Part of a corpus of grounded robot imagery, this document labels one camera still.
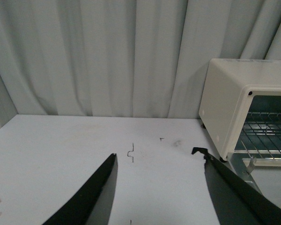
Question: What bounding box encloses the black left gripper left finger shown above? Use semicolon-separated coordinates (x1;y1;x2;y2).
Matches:
44;153;118;225

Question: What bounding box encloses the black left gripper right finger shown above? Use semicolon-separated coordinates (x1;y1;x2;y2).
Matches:
192;147;281;225

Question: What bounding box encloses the wire oven rack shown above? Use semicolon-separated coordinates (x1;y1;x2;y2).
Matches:
235;112;281;159

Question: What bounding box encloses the cream Toshiba toaster oven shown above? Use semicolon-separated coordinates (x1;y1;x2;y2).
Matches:
199;59;281;159

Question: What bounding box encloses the white curtain backdrop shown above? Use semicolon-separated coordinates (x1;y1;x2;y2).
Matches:
0;0;281;128

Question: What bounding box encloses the oven door with beige handle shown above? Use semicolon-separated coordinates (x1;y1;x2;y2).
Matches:
227;152;281;208

